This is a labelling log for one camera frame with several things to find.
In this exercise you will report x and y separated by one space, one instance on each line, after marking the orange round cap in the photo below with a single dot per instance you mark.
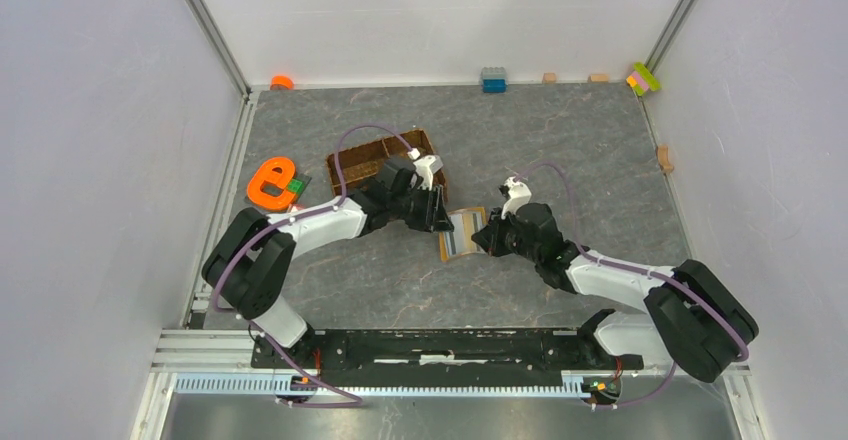
281 82

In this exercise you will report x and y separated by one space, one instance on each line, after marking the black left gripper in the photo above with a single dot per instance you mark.
434 217

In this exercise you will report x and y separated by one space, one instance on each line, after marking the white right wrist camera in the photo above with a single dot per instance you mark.
516 194

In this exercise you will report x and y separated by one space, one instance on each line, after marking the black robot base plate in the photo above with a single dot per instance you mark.
522 357

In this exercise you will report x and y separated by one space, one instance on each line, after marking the brown woven basket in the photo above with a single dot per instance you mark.
364 160

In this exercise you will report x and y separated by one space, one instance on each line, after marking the aluminium frame rail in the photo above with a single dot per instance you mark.
214 36

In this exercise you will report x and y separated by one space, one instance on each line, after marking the yellow leather card holder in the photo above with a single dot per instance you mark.
481 217

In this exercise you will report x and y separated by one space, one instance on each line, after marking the blue cards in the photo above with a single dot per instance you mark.
458 243

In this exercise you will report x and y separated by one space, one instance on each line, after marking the blue grey toy bricks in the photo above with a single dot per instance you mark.
493 80

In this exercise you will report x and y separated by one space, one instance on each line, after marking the green toy brick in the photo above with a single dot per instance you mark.
298 185

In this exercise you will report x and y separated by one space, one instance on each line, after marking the orange letter shaped block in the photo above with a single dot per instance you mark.
268 188

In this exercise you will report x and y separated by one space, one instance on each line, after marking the curved wooden block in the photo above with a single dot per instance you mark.
664 159

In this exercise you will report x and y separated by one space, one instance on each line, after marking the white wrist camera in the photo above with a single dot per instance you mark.
516 194
426 167

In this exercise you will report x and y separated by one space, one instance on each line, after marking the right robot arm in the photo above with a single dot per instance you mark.
685 315

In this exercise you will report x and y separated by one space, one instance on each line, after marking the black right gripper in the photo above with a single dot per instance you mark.
489 237

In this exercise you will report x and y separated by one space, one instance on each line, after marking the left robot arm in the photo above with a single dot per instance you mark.
249 264

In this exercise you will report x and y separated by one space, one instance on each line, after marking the green pink yellow bricks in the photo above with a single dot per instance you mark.
642 81

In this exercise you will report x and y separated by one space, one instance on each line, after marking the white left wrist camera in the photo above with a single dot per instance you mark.
426 167

